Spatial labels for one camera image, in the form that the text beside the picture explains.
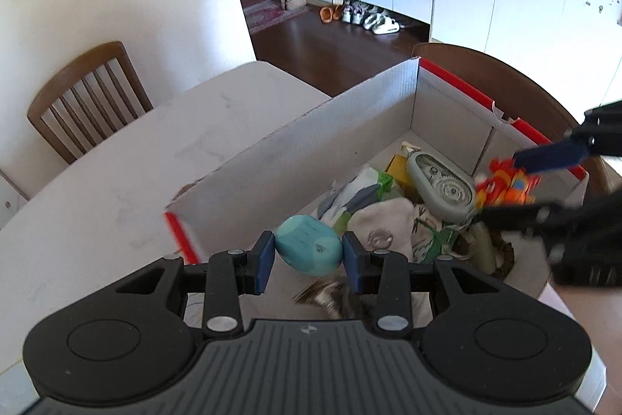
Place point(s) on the red orange toy figure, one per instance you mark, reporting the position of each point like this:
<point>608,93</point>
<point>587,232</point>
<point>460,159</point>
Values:
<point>508,184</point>

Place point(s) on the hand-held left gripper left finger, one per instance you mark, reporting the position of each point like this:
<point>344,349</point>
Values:
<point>265,262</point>

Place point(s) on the wooden curved-back chair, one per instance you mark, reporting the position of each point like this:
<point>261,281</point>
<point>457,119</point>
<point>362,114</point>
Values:
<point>486,65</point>

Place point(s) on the orange slippers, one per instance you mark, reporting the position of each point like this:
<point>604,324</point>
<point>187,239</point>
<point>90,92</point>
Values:
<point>330,14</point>

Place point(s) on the white wooden sideboard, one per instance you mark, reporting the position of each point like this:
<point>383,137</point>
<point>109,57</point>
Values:
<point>12,196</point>

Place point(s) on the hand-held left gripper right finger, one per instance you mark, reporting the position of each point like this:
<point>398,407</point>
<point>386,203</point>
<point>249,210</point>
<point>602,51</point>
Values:
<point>353,264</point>

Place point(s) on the row of sneakers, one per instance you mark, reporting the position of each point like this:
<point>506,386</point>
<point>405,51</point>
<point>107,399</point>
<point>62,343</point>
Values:
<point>371,19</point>

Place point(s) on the red cardboard box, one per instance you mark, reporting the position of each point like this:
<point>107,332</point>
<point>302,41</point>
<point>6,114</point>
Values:
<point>340,128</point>

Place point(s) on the green printed white pouch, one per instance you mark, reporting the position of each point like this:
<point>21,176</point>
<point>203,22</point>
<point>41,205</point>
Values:
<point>398,225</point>

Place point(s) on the teal egg-shaped case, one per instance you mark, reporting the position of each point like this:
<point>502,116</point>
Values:
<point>308,245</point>

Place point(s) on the red patterned rug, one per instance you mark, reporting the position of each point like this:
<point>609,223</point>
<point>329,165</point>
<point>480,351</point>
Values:
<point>269,16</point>

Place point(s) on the yellow small box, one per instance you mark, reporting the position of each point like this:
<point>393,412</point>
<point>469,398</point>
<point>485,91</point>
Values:
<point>397,169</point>

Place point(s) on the wooden slat-back chair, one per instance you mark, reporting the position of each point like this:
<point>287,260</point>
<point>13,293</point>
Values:
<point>97,74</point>

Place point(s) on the brown white packet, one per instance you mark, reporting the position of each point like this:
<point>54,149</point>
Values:
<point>330,296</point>

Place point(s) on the green white tissue pack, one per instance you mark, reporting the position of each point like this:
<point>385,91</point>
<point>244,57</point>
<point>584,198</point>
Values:
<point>357,196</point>

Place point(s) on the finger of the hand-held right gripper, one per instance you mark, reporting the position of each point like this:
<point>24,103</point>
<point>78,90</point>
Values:
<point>529,218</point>
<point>549,156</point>

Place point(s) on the white slippers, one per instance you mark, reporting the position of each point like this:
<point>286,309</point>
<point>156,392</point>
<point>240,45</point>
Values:
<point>294,1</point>

